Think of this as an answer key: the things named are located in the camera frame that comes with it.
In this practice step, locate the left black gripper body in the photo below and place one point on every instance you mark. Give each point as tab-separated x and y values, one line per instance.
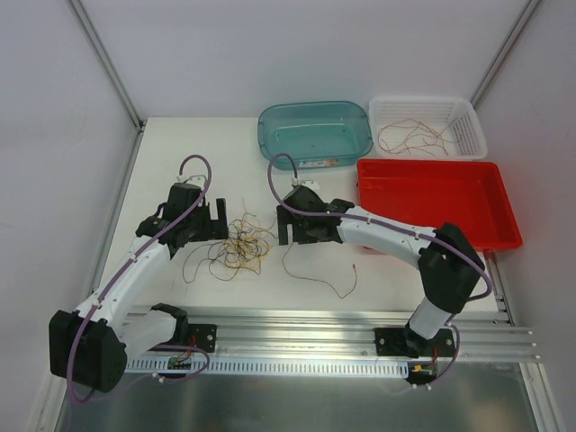
210	226

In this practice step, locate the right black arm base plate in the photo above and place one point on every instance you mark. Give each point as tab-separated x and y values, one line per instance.
396	341

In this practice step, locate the white perforated plastic basket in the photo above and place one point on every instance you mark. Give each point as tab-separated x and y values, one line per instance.
426	128

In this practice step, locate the aluminium frame post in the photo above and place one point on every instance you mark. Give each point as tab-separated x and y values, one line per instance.
525	16
102	55

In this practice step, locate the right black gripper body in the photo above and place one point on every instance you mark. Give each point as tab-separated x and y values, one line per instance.
294	229

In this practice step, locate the left aluminium frame post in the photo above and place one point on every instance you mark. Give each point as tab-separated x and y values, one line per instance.
102	55

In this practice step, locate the red plastic tray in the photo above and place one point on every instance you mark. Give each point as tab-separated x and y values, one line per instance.
470	195

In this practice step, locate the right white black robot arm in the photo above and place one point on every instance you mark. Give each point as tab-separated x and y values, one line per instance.
448	266

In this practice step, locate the white slotted cable duct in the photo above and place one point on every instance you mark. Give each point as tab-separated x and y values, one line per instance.
172	365

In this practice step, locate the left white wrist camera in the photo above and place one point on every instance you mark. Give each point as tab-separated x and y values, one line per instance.
198	180

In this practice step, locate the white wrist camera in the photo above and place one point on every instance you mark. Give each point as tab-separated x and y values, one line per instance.
311	184
198	180

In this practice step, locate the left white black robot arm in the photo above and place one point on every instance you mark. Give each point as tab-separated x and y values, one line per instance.
92	345

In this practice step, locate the right aluminium frame post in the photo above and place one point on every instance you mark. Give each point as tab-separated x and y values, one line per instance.
525	16

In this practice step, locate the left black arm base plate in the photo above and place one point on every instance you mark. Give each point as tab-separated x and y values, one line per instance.
203	336

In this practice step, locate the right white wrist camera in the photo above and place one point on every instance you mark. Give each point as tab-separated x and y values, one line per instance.
311	184

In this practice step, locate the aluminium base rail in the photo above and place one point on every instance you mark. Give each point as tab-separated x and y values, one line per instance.
485	336

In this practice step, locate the teal transparent plastic bin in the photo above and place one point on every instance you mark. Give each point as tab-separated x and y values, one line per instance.
315	134

